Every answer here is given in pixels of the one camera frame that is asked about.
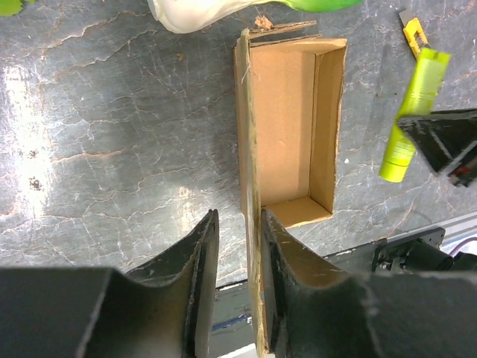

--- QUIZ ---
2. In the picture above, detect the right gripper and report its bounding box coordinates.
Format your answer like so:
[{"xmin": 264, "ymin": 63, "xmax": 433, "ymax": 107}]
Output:
[{"xmin": 397, "ymin": 108, "xmax": 476, "ymax": 188}]

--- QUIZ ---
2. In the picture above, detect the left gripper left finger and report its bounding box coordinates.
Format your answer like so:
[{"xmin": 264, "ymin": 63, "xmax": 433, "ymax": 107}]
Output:
[{"xmin": 1, "ymin": 210, "xmax": 219, "ymax": 357}]

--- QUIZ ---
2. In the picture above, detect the yellow utility knife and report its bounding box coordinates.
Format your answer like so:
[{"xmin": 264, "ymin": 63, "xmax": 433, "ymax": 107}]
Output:
[{"xmin": 399, "ymin": 9, "xmax": 431, "ymax": 60}]

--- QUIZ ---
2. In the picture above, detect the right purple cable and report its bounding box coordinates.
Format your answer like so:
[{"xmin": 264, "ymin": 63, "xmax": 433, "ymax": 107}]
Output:
[{"xmin": 449, "ymin": 238, "xmax": 477, "ymax": 258}]

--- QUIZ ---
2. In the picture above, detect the lime green tube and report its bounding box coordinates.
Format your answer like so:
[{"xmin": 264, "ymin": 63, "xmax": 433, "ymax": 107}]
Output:
[{"xmin": 379, "ymin": 47, "xmax": 452, "ymax": 183}]

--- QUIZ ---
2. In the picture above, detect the brown cardboard express box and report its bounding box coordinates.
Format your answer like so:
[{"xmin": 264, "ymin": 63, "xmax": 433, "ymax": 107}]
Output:
[{"xmin": 233, "ymin": 21, "xmax": 347, "ymax": 357}]

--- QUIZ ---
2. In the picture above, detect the green bok choy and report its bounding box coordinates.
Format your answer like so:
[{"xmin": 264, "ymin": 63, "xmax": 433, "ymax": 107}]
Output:
[{"xmin": 148, "ymin": 0, "xmax": 361, "ymax": 34}]

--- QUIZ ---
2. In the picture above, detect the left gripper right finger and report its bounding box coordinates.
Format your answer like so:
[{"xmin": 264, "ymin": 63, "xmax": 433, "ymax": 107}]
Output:
[{"xmin": 261, "ymin": 210, "xmax": 476, "ymax": 357}]

